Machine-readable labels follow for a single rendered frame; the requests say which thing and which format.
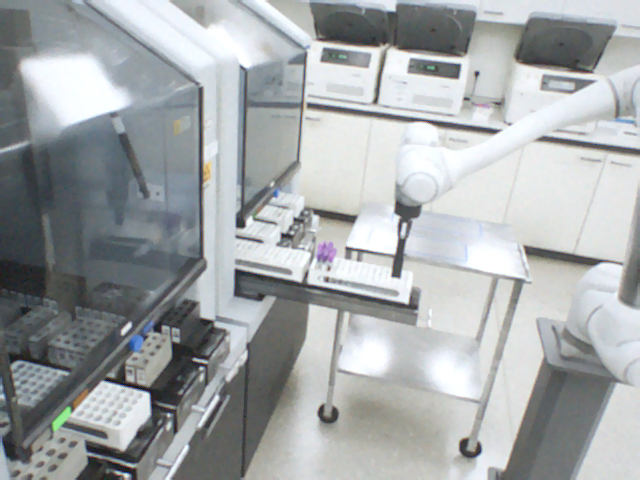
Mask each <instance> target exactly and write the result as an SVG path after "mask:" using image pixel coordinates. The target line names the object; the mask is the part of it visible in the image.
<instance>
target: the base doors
mask: <svg viewBox="0 0 640 480"><path fill-rule="evenodd" d="M305 117H306V118H312V119H318V118H319V119H320V121H314V120H306V119H305V125H304V139H303V151H302V165H301V177H300V191H299V196H304V202H303V207H309V208H314V209H320V210H326V211H333V212H338V213H344V214H350V215H357V216H359V213H360V212H361V209H362V207H363V204H364V202H365V201H371V202H377V203H384V204H390V206H394V203H395V199H394V198H393V197H394V191H395V190H394V187H395V179H396V176H395V174H396V172H395V161H396V153H397V149H398V145H399V139H400V138H401V136H403V132H404V130H405V129H406V127H407V125H408V124H404V123H396V122H390V121H383V120H376V119H372V122H371V119H368V118H361V117H353V116H346V115H339V114H331V113H324V112H316V110H309V109H306V113H305ZM324 126H329V127H335V128H339V131H338V130H333V129H327V128H324ZM370 126H371V130H370ZM437 130H438V136H439V137H440V138H441V139H439V145H440V147H443V148H445V149H447V150H450V151H460V150H464V149H468V148H471V147H474V146H477V145H479V144H481V143H483V142H485V141H487V140H488V139H490V138H492V137H491V136H484V134H477V133H469V132H462V131H455V130H445V129H438V128H437ZM445 131H446V134H445ZM369 134H370V138H369ZM444 137H445V140H444ZM451 138H453V139H455V140H462V141H464V140H466V141H468V143H464V142H457V141H450V140H449V139H451ZM368 142H369V145H368ZM443 142H444V145H443ZM446 145H450V148H447V147H446ZM367 150H368V153H367ZM522 150H523V151H522ZM521 154H522V155H521ZM581 156H583V158H591V160H598V158H599V161H602V163H599V162H592V161H584V160H580V157H581ZM366 157H367V161H366ZM520 159H521V160H520ZM553 161H556V162H562V163H570V164H572V166H565V165H558V164H552V162H553ZM612 161H614V163H620V164H629V165H631V166H633V167H627V166H621V165H615V164H611V162H612ZM519 162H520V164H519ZM365 166H366V169H365ZM517 166H519V167H517ZM516 170H517V171H516ZM364 173H365V176H364ZM515 174H516V175H515ZM599 175H600V176H599ZM514 177H515V179H514ZM598 178H599V179H598ZM639 179H640V157H636V156H628V155H621V154H614V153H606V152H600V151H594V150H586V149H579V148H572V147H565V146H557V145H550V144H543V143H536V142H531V143H529V144H527V145H525V146H524V148H523V147H522V148H520V149H517V150H515V151H514V152H512V153H510V154H508V155H506V156H505V157H503V159H501V160H499V161H497V162H496V163H493V164H491V165H489V166H487V167H485V168H483V169H481V170H478V171H476V172H474V173H470V174H468V175H466V176H464V177H462V178H461V179H460V180H459V181H458V183H457V184H456V186H455V189H452V190H451V191H448V192H446V193H444V194H443V195H442V196H440V197H439V198H438V199H436V200H435V201H433V203H432V202H431V203H428V204H422V209H421V211H427V212H430V211H431V212H433V213H439V214H445V215H452V216H458V217H464V218H470V219H476V220H482V221H488V222H494V223H501V224H507V225H512V226H513V231H514V235H515V239H516V241H517V242H522V244H523V245H528V246H534V247H540V248H546V249H552V250H557V251H563V253H569V254H574V255H580V256H586V257H592V258H598V259H604V260H611V261H616V262H622V263H623V262H624V256H625V250H626V245H627V240H628V234H629V229H630V223H631V217H633V212H634V207H635V201H636V195H637V190H638V185H639ZM513 181H514V183H513ZM597 181H598V183H597ZM363 182H364V184H363ZM596 185H597V186H596ZM512 186H513V187H512ZM595 188H596V189H595ZM362 189H363V192H362ZM511 190H512V191H511ZM594 191H595V192H594ZM510 194H511V195H510ZM593 194H594V195H593ZM361 197H362V199H361ZM509 197H510V198H509ZM592 197H593V198H592ZM591 200H592V201H591ZM508 201H509V202H508ZM590 203H591V204H590ZM360 204H361V208H360ZM431 206H432V209H431ZM507 206H508V207H507ZM506 210H507V211H506ZM505 214H506V215H505ZM504 217H505V218H504ZM503 221H504V222H503Z"/></svg>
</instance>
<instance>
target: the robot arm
mask: <svg viewBox="0 0 640 480"><path fill-rule="evenodd" d="M629 116H633V117H635V118H637V121H638V131H639V144H640V64H639V65H636V66H633V68H629V69H626V70H623V71H621V72H619V73H616V74H614V75H612V76H608V77H606V78H604V79H601V80H599V81H597V82H595V83H593V84H592V85H590V86H588V87H585V88H583V90H581V91H579V92H577V93H575V94H573V95H571V96H568V97H566V98H563V99H561V100H559V101H556V102H554V103H552V104H550V105H548V106H545V107H543V108H540V109H538V110H536V111H534V113H532V114H530V115H529V116H527V117H525V118H524V119H522V120H520V121H519V122H516V123H514V124H513V125H511V126H509V127H508V128H506V129H504V130H503V131H501V132H499V133H498V134H496V136H493V137H492V138H490V139H488V140H487V141H485V142H483V143H481V144H479V145H477V146H474V147H471V148H468V149H464V150H460V151H450V150H447V149H445V148H443V147H439V137H438V130H437V128H436V127H434V126H432V125H430V124H427V123H420V122H418V123H412V124H408V125H407V127H406V129H405V130H404V132H403V136H401V138H400V141H399V145H398V149H397V153H396V161H395V172H396V174H395V176H396V179H395V187H394V190H395V191H394V197H393V198H394V199H395V203H394V210H393V212H394V214H395V215H396V216H399V217H400V218H399V219H398V222H397V235H396V236H397V243H396V249H395V254H394V255H392V258H393V264H392V269H391V276H390V278H394V279H399V280H400V278H401V271H403V266H404V260H405V256H407V253H405V249H406V243H407V239H408V238H409V235H410V231H411V229H412V223H413V220H411V219H416V218H418V217H420V215H421V209H422V204H428V203H431V202H433V201H435V200H436V199H438V198H439V197H440V196H442V195H443V194H444V193H446V192H448V191H451V190H452V189H455V186H456V184H457V183H458V181H459V180H460V179H461V178H462V177H464V176H466V175H468V174H470V173H474V172H476V171H478V170H481V169H483V168H485V167H487V166H489V165H491V164H493V163H496V162H497V161H499V160H501V159H503V157H505V156H506V155H508V154H510V153H512V152H514V151H515V150H517V149H520V148H522V147H524V146H525V145H527V144H529V143H531V142H532V141H534V140H536V139H538V138H540V137H543V136H545V134H547V133H549V132H551V131H553V130H556V129H559V128H562V127H567V126H572V125H577V124H584V123H591V122H599V121H607V120H614V119H618V118H623V117H629ZM551 328H552V330H553V331H554V332H555V335H556V339H557V342H558V347H559V350H560V353H559V357H560V358H562V359H565V360H575V361H580V362H585V363H591V364H595V365H600V366H605V368H606V369H607V370H608V371H610V372H611V373H612V374H613V375H614V376H615V377H616V378H618V379H619V380H621V381H622V382H624V383H626V384H628V385H634V386H637V387H640V179H639V185H638V190H637V195H636V201H635V207H634V212H633V217H631V223H630V229H629V234H628V240H627V245H626V250H625V256H624V262H623V266H620V265H617V264H612V263H602V264H599V265H597V266H594V267H593V268H591V269H590V270H589V271H588V272H586V273H585V274H584V276H583V277H582V279H581V280H580V282H579V284H578V286H577V288H576V290H575V293H574V295H573V299H572V302H571V305H570V308H569V311H568V316H567V320H566V324H565V325H563V324H560V323H553V324H552V326H551Z"/></svg>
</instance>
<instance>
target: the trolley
mask: <svg viewBox="0 0 640 480"><path fill-rule="evenodd" d="M393 210H394V206H390V204H384V203H377V202H371V201H365V202H364V204H363V207H362V209H361V212H360V214H359V216H358V218H357V220H356V223H354V225H353V227H352V230H351V233H350V235H349V237H348V239H347V242H346V244H345V256H344V260H348V261H351V260H352V253H353V251H358V257H357V262H360V263H363V257H364V254H369V255H374V256H380V257H386V258H391V259H393V258H392V255H394V254H395V249H396V243H397V236H396V235H397V222H398V219H399V218H400V217H399V216H396V215H395V214H394V212H393ZM411 220H413V223H412V229H411V231H410V235H409V238H408V239H407V243H406V249H405V253H407V256H405V260H404V261H408V262H414V263H419V264H424V265H431V266H436V267H441V268H447V269H453V270H459V271H464V272H469V273H476V274H481V276H486V277H492V278H491V282H490V285H489V289H488V293H487V297H486V301H485V305H484V309H483V313H482V316H481V320H480V325H479V329H478V332H477V336H476V338H475V337H469V336H464V335H459V334H454V333H450V332H444V331H439V330H434V329H431V330H430V331H428V330H427V328H423V327H418V326H416V330H415V326H410V325H405V324H399V323H395V321H390V320H385V319H380V318H374V317H370V316H365V315H360V314H354V313H350V312H349V317H348V325H347V332H346V337H345V340H344V343H343V344H341V338H342V330H343V323H344V314H345V311H340V310H338V313H337V321H336V330H335V338H334V347H333V355H331V363H330V372H329V380H328V388H327V397H326V402H325V403H323V404H321V405H320V406H319V407H318V410H317V416H318V418H319V419H320V420H321V421H322V422H324V423H327V424H333V423H335V422H337V421H338V418H339V409H338V408H337V407H336V406H335V405H334V393H335V385H336V377H337V372H338V373H343V374H347V375H351V376H357V377H361V378H366V379H370V380H375V381H380V382H384V383H389V384H393V385H398V386H403V387H408V388H412V389H416V390H421V391H426V393H431V394H435V395H440V396H444V397H449V398H454V399H458V400H463V401H467V402H473V403H477V404H479V406H478V410H477V413H476V418H475V421H474V425H473V428H472V432H469V434H468V436H467V437H463V439H461V440H460V441H459V444H458V449H459V452H460V453H461V454H462V455H463V456H465V457H469V458H475V457H478V456H480V455H481V453H482V444H481V442H480V441H479V440H478V435H479V432H480V428H481V425H482V422H483V418H484V414H485V410H486V407H487V404H488V400H489V397H490V394H491V389H492V386H493V383H494V379H496V376H497V373H498V369H499V365H500V362H501V358H502V355H503V352H504V348H505V344H506V340H507V337H508V334H509V330H510V327H511V324H512V319H513V316H514V313H515V309H516V306H517V303H519V299H520V295H521V292H522V288H523V285H524V284H530V285H531V284H532V278H531V274H530V270H529V267H528V263H527V259H526V256H525V251H524V248H523V244H522V242H517V241H516V239H515V235H514V231H513V226H512V225H507V224H501V223H494V222H488V221H482V220H476V219H470V218H464V217H458V216H452V215H445V214H439V213H433V212H427V211H421V215H420V217H418V218H416V219H411ZM519 247H520V250H519ZM520 251H521V255H520ZM521 256H522V259H523V263H524V267H525V271H526V276H527V279H526V276H525V271H524V267H523V263H522V259H521ZM499 279H504V280H509V281H514V284H513V287H512V291H511V294H510V299H509V302H508V306H507V309H506V313H505V316H504V319H503V324H502V327H501V331H500V334H499V338H498V341H497V346H496V349H494V353H493V356H492V359H491V363H490V366H489V371H488V374H487V378H486V381H485V385H484V388H483V393H482V389H481V374H480V359H479V350H480V347H481V342H482V338H483V335H484V331H485V328H486V324H487V319H488V316H489V312H490V308H491V305H492V301H493V296H494V293H496V289H497V285H498V282H499ZM414 331H415V332H414Z"/></svg>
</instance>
